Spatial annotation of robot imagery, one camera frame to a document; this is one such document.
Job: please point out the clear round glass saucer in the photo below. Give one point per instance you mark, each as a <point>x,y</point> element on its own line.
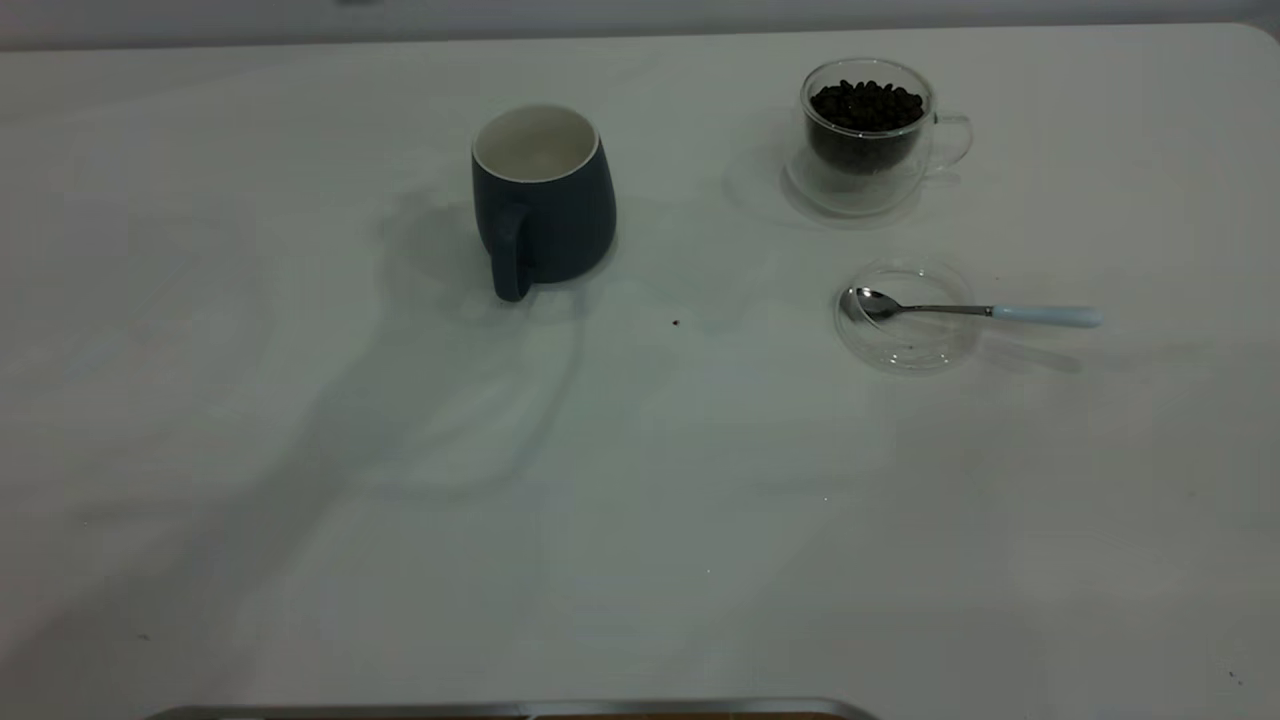
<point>905,345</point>

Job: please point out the clear double-walled glass cup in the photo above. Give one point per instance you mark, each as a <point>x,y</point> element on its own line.
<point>850,190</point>

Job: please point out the dark roasted coffee beans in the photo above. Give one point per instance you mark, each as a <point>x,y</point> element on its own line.
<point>865,110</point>

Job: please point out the dark grey ceramic mug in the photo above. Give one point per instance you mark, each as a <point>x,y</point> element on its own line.
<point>560,220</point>

